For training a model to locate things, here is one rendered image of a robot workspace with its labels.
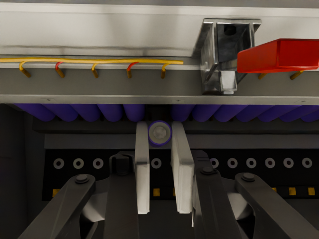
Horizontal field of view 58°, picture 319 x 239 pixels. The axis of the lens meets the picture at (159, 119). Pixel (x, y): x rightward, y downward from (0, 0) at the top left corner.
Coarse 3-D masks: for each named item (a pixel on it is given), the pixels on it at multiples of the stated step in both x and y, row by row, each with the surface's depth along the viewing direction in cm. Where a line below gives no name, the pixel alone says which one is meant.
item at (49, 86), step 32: (96, 64) 16; (0, 96) 17; (32, 96) 17; (64, 96) 18; (96, 96) 18; (128, 96) 18; (160, 96) 18; (192, 96) 18; (224, 96) 18; (256, 96) 18; (288, 96) 18
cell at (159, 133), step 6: (156, 120) 21; (162, 120) 21; (150, 126) 20; (156, 126) 20; (162, 126) 20; (168, 126) 20; (150, 132) 20; (156, 132) 20; (162, 132) 20; (168, 132) 20; (150, 138) 20; (156, 138) 20; (162, 138) 20; (168, 138) 20; (150, 144) 24; (156, 144) 20; (162, 144) 20
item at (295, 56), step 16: (256, 48) 9; (272, 48) 8; (288, 48) 8; (304, 48) 8; (224, 64) 13; (240, 64) 11; (256, 64) 9; (272, 64) 8; (288, 64) 8; (304, 64) 8; (224, 80) 14
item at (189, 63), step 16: (0, 64) 17; (16, 64) 17; (32, 64) 17; (48, 64) 17; (64, 64) 17; (80, 64) 17; (112, 64) 17; (128, 64) 17; (144, 64) 17; (160, 64) 17; (176, 64) 18; (192, 64) 18
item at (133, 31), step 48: (0, 0) 12; (48, 0) 13; (96, 0) 13; (144, 0) 13; (192, 0) 13; (240, 0) 13; (288, 0) 13; (0, 48) 16; (48, 48) 17; (96, 48) 17; (144, 48) 17; (192, 48) 17; (0, 144) 27; (48, 144) 30; (96, 144) 30; (192, 144) 31; (240, 144) 31; (288, 144) 31
